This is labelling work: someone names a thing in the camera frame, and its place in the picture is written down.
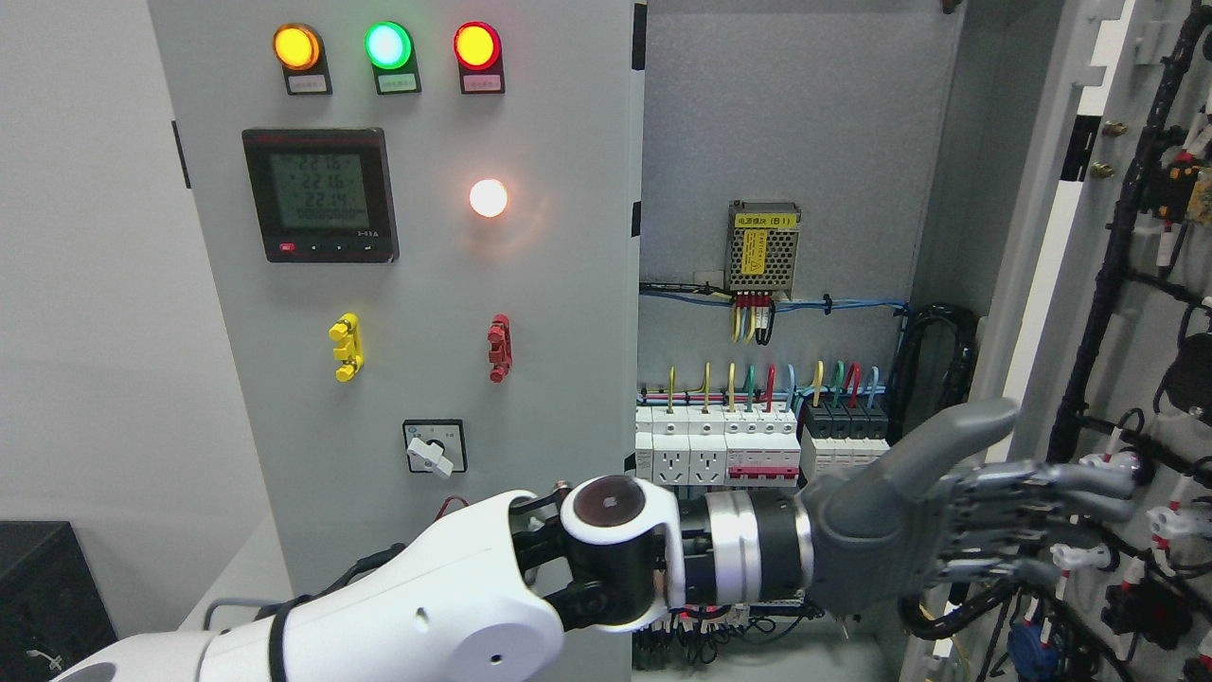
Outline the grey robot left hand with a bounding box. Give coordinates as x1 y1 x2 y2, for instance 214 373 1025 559
801 399 1134 617

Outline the grey cabinet door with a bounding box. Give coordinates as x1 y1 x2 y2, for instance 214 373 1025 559
149 1 642 592
914 1 1210 681

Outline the black surge protector block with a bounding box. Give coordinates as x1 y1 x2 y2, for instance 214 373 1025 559
799 401 890 478

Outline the white socket breaker row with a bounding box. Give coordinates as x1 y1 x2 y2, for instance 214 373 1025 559
633 405 801 488

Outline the perforated metal power supply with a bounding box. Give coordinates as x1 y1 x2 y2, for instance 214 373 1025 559
724 200 802 293

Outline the white glowing indicator lamp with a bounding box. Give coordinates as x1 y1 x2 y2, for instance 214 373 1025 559
469 178 509 219

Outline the red indicator lamp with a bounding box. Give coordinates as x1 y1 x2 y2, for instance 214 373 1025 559
452 21 505 94

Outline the black digital power meter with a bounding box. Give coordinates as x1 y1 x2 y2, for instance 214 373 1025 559
241 128 399 263

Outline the green indicator lamp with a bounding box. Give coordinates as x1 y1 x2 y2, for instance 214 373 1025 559
364 21 421 96

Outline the yellow indicator lamp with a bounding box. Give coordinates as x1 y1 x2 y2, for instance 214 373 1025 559
271 23 332 96

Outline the black box lower left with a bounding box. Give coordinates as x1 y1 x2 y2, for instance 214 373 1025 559
1 521 118 681

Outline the black corrugated cable conduit right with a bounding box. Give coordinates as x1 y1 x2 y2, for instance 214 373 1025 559
885 303 981 446

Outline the white rotary selector switch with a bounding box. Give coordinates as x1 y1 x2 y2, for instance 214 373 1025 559
401 419 469 478

